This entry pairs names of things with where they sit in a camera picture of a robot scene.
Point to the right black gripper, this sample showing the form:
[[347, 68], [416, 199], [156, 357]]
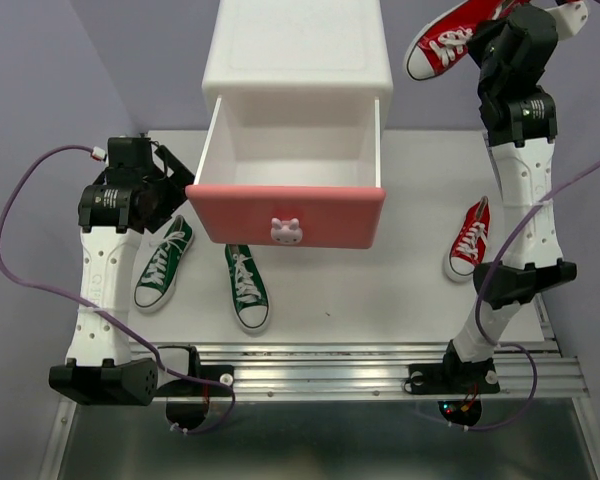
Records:
[[482, 34]]

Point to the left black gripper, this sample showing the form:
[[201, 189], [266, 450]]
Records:
[[177, 183]]

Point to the red sneaker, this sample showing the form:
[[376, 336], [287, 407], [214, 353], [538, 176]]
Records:
[[442, 43], [470, 246]]

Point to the pink front drawer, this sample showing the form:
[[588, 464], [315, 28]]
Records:
[[318, 163]]

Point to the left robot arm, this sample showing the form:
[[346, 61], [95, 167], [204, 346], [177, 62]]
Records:
[[99, 368]]

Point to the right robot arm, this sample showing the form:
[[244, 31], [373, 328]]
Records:
[[521, 126]]

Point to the white shoe cabinet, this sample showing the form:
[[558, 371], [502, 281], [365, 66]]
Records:
[[310, 45]]

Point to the green sneaker left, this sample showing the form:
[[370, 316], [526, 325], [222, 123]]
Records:
[[157, 282]]

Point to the green sneaker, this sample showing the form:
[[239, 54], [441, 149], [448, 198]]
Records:
[[157, 282], [248, 292]]

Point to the pink bunny drawer knob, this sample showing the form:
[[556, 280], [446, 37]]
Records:
[[286, 232]]

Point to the green sneaker centre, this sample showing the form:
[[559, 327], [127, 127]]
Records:
[[248, 292]]

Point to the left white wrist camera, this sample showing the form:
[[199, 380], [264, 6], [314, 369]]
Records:
[[99, 154]]

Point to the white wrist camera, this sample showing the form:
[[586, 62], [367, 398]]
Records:
[[99, 154], [570, 18]]

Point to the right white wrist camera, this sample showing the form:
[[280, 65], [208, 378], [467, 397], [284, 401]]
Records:
[[570, 18]]

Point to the aluminium rail frame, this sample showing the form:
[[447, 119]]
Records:
[[347, 323]]

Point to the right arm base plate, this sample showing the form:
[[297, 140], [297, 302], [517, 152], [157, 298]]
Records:
[[438, 379]]

